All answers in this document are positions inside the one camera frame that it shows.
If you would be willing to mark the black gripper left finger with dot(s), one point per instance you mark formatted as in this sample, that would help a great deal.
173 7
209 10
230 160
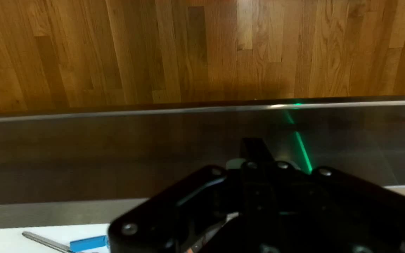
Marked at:
182 211

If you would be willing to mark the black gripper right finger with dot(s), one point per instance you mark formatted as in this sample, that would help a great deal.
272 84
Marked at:
333 211

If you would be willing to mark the blue plastic piece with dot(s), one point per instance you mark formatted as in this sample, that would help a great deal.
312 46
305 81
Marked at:
88 243

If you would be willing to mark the thin metal rod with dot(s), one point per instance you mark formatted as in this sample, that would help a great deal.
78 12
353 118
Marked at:
47 240

